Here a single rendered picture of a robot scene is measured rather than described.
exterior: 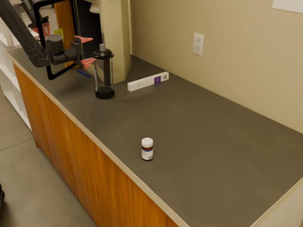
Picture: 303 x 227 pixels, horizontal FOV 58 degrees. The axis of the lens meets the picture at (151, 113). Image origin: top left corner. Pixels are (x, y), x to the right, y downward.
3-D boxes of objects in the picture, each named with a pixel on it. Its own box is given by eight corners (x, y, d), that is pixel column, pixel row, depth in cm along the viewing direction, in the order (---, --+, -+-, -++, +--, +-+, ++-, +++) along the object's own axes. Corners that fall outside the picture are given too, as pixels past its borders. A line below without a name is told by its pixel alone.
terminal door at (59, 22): (81, 62, 172) (71, -7, 151) (50, 81, 148) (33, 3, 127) (80, 61, 173) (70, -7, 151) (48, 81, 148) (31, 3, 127)
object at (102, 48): (110, 54, 140) (110, 41, 137) (114, 60, 133) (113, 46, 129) (92, 55, 138) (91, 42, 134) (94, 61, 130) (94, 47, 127)
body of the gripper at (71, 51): (79, 43, 120) (63, 46, 117) (83, 65, 126) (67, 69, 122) (73, 40, 125) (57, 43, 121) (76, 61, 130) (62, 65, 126)
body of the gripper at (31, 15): (37, 25, 149) (29, 12, 146) (49, 19, 144) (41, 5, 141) (29, 29, 144) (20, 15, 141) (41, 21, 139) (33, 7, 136)
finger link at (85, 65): (97, 50, 127) (79, 55, 122) (99, 65, 131) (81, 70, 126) (90, 47, 132) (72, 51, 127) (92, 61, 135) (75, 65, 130)
